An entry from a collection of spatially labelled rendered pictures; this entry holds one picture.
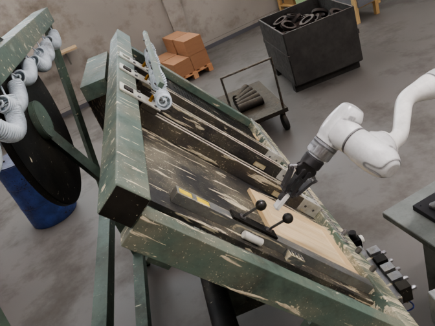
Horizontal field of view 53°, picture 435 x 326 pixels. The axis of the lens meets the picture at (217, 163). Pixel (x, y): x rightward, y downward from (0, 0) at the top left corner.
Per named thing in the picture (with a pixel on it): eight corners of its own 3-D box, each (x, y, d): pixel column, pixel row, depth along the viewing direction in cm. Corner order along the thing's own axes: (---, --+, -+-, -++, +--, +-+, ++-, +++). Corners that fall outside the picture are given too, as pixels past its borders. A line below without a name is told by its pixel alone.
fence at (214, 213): (368, 293, 177) (374, 287, 176) (171, 202, 139) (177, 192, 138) (362, 285, 182) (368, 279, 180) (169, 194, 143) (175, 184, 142)
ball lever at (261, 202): (243, 224, 151) (268, 209, 142) (234, 220, 149) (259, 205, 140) (244, 215, 153) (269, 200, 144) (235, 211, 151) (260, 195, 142)
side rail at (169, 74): (243, 132, 342) (252, 121, 339) (118, 59, 298) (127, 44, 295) (241, 129, 349) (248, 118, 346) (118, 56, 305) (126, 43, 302)
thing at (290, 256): (300, 268, 158) (305, 261, 157) (286, 260, 155) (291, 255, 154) (296, 260, 161) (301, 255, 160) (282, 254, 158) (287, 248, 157)
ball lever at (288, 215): (269, 237, 155) (296, 222, 147) (261, 233, 154) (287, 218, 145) (269, 228, 158) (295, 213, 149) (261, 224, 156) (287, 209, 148)
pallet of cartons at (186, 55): (175, 89, 756) (160, 54, 723) (156, 77, 853) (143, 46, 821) (215, 69, 773) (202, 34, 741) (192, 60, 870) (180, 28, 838)
